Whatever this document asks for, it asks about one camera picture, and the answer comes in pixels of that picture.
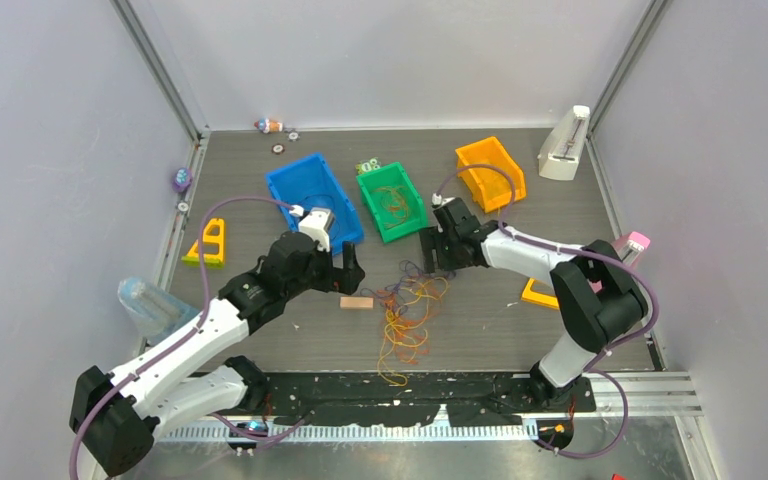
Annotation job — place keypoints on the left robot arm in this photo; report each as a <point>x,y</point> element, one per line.
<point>117,416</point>

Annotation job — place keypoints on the blue plastic bin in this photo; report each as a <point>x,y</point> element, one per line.
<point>310,182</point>

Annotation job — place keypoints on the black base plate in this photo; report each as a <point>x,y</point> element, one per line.
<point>337,399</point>

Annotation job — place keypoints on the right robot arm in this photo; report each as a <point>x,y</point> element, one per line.
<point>599,297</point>

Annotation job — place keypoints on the yellow triangular toy left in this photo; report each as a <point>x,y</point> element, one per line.
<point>212,248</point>

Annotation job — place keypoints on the clear blue plastic container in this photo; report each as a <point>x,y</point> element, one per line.
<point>155,313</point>

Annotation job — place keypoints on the green gear toy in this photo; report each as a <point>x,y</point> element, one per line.
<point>367,166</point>

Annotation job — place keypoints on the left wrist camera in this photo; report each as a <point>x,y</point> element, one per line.
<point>316,224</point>

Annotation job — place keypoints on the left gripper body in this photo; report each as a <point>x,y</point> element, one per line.
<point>334,278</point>

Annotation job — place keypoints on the pink metronome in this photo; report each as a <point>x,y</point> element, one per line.
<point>630,248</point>

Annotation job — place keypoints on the yellow triangular toy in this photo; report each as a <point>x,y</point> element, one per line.
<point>530,294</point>
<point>212,248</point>

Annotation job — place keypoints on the orange plastic bin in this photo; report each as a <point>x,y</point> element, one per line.
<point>499,176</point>

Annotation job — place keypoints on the wooden block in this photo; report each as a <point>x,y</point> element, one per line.
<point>356,303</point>

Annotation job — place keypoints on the yellow triangular toy right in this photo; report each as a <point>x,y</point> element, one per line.
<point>530,294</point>

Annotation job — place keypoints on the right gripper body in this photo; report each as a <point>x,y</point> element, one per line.
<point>448,255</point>

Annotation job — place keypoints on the small toy figurine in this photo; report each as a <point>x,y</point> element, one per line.
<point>268,126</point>

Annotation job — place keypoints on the green plastic bin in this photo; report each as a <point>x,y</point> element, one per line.
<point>396,207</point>

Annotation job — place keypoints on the purple round toy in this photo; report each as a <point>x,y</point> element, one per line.
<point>182,180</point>

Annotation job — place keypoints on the white metronome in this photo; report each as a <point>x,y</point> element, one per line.
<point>559,156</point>

